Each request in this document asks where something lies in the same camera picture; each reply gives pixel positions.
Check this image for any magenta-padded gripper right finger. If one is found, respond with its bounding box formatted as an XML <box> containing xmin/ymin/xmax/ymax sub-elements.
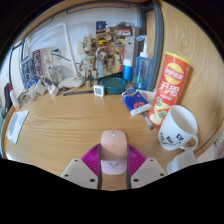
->
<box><xmin>125</xmin><ymin>143</ymin><xmax>168</xmax><ymax>190</ymax></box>

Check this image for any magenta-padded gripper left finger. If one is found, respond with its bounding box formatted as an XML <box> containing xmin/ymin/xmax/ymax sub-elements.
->
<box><xmin>60</xmin><ymin>143</ymin><xmax>103</xmax><ymax>190</ymax></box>

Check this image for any pink computer mouse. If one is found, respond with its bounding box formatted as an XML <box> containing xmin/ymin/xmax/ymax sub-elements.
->
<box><xmin>99</xmin><ymin>129</ymin><xmax>129</xmax><ymax>176</ymax></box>

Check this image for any plain white cup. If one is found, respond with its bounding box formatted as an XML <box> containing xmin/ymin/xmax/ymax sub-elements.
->
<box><xmin>166</xmin><ymin>149</ymin><xmax>198</xmax><ymax>175</ymax></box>

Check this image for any white mug with doodles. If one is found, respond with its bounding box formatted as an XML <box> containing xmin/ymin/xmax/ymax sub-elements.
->
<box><xmin>157</xmin><ymin>104</ymin><xmax>200</xmax><ymax>152</ymax></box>

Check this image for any dark pen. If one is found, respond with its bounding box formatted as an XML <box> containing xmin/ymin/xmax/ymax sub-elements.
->
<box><xmin>141</xmin><ymin>111</ymin><xmax>155</xmax><ymax>131</ymax></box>

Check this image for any blue tissue packet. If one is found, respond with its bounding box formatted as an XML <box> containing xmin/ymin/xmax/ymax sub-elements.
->
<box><xmin>121</xmin><ymin>88</ymin><xmax>153</xmax><ymax>117</ymax></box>

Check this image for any black ruler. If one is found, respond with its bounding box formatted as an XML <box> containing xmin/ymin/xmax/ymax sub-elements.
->
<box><xmin>62</xmin><ymin>89</ymin><xmax>95</xmax><ymax>97</ymax></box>

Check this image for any small white cube clock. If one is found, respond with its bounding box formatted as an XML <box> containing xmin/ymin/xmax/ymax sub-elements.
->
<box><xmin>92</xmin><ymin>84</ymin><xmax>106</xmax><ymax>98</ymax></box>

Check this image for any orange chips can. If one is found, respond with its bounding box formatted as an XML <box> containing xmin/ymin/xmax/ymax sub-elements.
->
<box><xmin>147</xmin><ymin>51</ymin><xmax>192</xmax><ymax>128</ymax></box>

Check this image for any teal round tin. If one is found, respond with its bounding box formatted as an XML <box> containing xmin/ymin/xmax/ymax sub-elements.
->
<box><xmin>99</xmin><ymin>76</ymin><xmax>128</xmax><ymax>96</ymax></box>

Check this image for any clear glass cup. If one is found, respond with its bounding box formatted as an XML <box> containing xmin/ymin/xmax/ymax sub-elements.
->
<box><xmin>48</xmin><ymin>63</ymin><xmax>65</xmax><ymax>85</ymax></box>

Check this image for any white blue-capped tube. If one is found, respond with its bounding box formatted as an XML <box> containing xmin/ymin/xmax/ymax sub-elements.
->
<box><xmin>122</xmin><ymin>58</ymin><xmax>134</xmax><ymax>83</ymax></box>

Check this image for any white wall socket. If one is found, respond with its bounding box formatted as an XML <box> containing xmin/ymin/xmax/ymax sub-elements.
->
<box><xmin>41</xmin><ymin>49</ymin><xmax>54</xmax><ymax>66</ymax></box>

